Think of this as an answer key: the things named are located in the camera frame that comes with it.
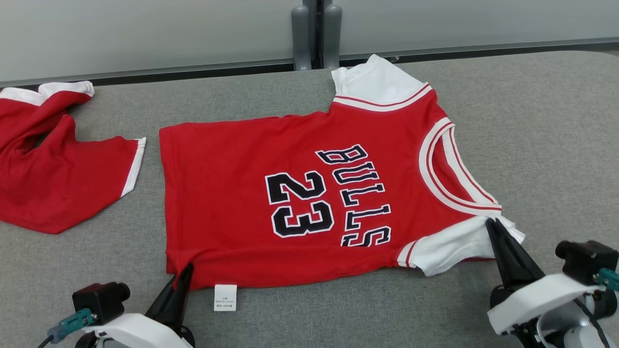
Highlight left cable with teal plug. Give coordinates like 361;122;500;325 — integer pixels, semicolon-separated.
36;308;97;348

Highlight cable with teal plug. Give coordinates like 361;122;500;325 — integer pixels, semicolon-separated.
573;268;619;348
36;308;97;348

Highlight grey cylindrical door stopper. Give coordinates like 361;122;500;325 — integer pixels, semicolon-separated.
291;5;312;71
323;4;342;69

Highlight grey partition floor rail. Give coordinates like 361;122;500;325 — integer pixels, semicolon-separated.
0;38;619;87

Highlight red basketball jersey white sleeves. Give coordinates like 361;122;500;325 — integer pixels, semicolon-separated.
159;54;526;312

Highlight right cable with teal plug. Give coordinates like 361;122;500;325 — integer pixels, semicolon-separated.
573;268;619;348

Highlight grey partition frame post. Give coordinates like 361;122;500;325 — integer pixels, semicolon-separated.
303;0;339;68

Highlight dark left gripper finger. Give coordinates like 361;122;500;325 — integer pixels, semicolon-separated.
145;263;194;327

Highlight red shorts white stripes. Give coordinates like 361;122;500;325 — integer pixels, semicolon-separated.
0;81;147;235

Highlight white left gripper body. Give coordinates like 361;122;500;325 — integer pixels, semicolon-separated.
82;313;194;348

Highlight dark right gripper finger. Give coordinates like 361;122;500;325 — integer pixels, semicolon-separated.
486;218;545;308

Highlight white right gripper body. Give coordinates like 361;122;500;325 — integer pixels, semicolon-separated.
487;273;605;348

